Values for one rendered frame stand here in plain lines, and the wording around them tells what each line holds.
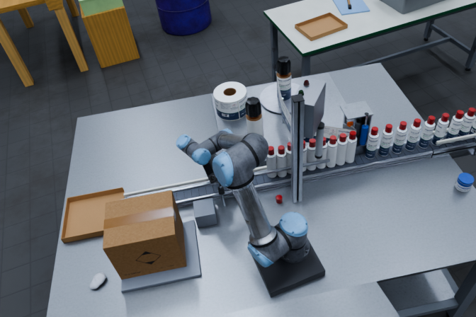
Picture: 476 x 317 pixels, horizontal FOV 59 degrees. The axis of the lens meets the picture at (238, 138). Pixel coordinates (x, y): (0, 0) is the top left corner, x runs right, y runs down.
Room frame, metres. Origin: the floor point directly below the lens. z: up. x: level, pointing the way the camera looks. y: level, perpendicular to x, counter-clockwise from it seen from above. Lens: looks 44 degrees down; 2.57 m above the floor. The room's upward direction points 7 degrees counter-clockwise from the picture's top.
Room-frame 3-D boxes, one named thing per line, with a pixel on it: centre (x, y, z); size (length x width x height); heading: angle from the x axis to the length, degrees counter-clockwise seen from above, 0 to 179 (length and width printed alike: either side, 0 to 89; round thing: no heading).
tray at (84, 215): (1.34, 0.79, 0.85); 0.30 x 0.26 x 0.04; 95
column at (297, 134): (1.28, -0.26, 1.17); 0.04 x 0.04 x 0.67; 5
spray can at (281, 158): (1.42, -0.21, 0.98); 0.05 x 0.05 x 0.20
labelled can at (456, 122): (1.51, -1.14, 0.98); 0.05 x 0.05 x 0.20
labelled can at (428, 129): (1.49, -0.99, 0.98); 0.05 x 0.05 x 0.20
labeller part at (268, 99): (2.04, -0.32, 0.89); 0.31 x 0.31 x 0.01
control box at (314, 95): (1.35, -0.32, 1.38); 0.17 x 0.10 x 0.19; 150
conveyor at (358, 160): (1.43, -0.20, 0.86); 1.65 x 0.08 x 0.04; 95
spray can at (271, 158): (1.42, -0.15, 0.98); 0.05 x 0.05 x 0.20
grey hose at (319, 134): (1.34, -0.37, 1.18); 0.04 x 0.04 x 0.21
